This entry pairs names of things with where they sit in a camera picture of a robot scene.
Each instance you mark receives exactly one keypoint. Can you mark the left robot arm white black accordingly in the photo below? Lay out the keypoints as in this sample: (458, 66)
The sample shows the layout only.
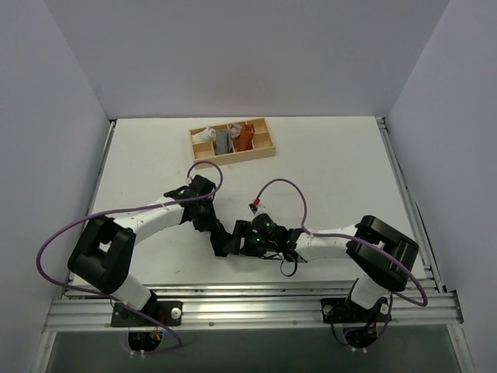
(102, 255)

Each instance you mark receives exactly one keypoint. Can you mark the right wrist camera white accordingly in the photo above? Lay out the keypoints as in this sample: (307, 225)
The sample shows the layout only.
(256, 206)

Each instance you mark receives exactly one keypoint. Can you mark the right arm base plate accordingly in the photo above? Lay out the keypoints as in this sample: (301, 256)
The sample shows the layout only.
(342, 310)

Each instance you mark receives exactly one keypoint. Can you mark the wooden compartment tray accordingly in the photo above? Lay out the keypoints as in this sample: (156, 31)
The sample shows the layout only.
(262, 144)

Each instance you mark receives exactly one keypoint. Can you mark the grey rolled cloth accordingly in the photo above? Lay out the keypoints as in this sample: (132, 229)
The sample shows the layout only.
(223, 142)

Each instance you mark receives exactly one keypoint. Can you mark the aluminium frame rail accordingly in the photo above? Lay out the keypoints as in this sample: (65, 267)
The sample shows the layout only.
(248, 306)

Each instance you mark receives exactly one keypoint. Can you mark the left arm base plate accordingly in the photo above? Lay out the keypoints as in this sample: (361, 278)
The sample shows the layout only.
(168, 313)

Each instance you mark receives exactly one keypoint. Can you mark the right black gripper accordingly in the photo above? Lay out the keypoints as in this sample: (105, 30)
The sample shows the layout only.
(239, 237)

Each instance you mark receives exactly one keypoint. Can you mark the black underwear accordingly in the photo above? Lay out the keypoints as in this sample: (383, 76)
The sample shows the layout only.
(224, 243)

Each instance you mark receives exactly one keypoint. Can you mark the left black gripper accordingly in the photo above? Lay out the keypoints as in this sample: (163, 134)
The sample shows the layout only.
(216, 236)

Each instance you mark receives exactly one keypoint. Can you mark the orange rolled cloth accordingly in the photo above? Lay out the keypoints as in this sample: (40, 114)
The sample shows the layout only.
(245, 138)

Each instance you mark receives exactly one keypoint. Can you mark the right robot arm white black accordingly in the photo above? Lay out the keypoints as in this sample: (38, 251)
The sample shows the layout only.
(385, 255)

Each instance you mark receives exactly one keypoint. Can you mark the pale patterned rolled cloth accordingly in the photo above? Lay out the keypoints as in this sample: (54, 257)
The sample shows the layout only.
(235, 129)

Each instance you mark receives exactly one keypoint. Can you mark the white rolled cloth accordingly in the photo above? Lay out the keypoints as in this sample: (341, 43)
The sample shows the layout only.
(206, 135)

